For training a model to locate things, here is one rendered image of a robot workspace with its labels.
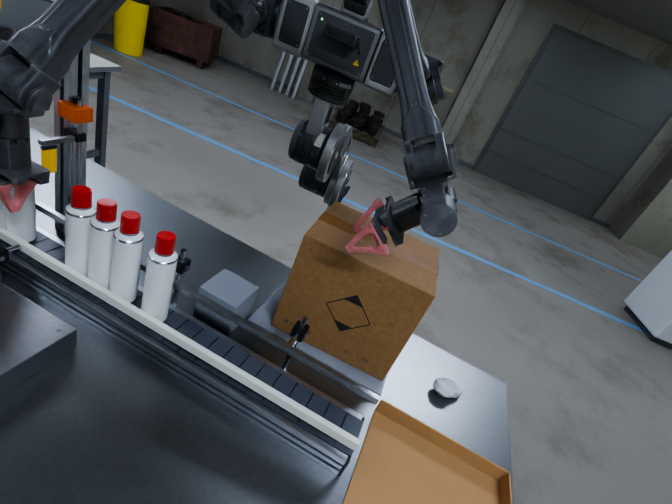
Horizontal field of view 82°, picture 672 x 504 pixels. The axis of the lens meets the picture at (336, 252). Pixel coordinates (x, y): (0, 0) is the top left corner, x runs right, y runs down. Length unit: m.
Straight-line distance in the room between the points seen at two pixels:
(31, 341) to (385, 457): 0.68
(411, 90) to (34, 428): 0.80
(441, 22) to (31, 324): 7.79
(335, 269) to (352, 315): 0.12
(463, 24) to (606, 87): 2.68
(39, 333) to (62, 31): 0.50
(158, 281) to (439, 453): 0.68
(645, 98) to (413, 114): 8.26
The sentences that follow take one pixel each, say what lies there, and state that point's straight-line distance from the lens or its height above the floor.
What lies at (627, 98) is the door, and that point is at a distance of 8.76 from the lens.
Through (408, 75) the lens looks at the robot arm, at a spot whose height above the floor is 1.47.
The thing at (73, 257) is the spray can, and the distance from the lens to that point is 0.94.
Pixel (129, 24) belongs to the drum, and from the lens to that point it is 7.08.
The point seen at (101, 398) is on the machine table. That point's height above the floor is 0.83.
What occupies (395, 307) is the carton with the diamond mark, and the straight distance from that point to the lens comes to 0.84.
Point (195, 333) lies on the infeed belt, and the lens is 0.87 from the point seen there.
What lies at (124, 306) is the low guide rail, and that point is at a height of 0.91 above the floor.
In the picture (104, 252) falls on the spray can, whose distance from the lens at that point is 0.87.
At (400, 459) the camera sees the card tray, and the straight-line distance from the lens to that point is 0.90.
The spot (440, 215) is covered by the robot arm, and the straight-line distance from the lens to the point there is 0.63.
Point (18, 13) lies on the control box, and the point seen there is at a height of 1.32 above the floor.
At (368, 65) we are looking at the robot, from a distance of 1.24.
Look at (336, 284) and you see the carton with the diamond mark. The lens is 0.84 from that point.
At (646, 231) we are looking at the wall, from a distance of 9.02.
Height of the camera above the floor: 1.51
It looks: 29 degrees down
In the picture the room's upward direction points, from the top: 23 degrees clockwise
